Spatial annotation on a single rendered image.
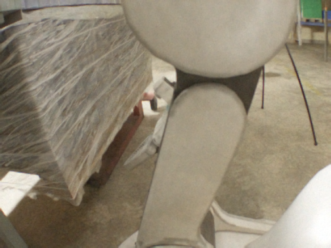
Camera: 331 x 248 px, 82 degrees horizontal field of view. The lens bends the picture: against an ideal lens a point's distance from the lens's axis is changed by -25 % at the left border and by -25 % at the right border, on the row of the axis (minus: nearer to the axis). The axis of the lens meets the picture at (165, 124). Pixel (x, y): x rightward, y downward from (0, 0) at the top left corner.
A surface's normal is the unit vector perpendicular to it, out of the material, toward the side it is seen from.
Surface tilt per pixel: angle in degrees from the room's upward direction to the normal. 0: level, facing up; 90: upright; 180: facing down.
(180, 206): 90
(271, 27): 97
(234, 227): 90
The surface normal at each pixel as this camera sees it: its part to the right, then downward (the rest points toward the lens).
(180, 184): -0.08, 0.42
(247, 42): 0.08, 0.59
